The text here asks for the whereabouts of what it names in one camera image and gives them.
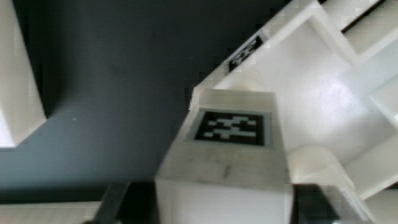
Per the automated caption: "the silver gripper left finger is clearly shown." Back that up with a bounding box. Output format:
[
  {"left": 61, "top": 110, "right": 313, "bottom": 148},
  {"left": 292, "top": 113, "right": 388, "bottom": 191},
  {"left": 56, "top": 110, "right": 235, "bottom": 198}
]
[{"left": 88, "top": 182, "right": 161, "bottom": 224}]

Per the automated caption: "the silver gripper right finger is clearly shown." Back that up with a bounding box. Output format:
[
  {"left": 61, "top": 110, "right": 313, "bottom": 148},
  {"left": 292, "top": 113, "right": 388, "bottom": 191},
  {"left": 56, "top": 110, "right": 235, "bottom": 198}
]
[{"left": 290, "top": 183, "right": 377, "bottom": 224}]

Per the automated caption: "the white chair back frame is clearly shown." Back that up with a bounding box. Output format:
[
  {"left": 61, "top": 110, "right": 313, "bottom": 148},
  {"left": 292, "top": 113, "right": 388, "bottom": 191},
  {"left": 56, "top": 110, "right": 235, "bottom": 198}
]
[{"left": 0, "top": 0, "right": 47, "bottom": 148}]

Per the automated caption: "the white chair seat part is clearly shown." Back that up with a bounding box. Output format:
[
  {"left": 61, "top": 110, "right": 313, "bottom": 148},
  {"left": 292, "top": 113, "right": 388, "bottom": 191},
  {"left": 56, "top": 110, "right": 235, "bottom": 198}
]
[{"left": 193, "top": 0, "right": 398, "bottom": 224}]

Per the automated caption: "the white chair leg block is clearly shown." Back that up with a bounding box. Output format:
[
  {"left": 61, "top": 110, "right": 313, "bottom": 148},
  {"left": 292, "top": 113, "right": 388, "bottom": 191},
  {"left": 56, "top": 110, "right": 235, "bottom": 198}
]
[{"left": 155, "top": 89, "right": 294, "bottom": 224}]

